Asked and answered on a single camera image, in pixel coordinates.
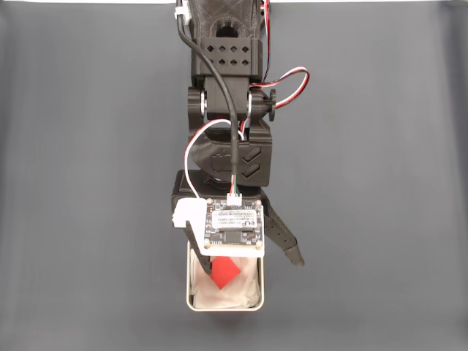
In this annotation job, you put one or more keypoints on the camera board on white mount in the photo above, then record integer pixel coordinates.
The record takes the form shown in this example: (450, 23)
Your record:
(234, 226)

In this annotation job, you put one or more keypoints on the white cloth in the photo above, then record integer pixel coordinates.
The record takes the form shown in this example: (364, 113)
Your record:
(219, 298)

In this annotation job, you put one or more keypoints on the red cube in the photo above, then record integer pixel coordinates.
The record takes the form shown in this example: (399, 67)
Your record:
(226, 274)

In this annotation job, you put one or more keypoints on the dark grey table mat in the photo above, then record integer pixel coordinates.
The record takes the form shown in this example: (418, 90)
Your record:
(73, 183)

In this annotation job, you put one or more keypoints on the square metal box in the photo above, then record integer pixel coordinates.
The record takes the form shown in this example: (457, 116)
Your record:
(188, 289)

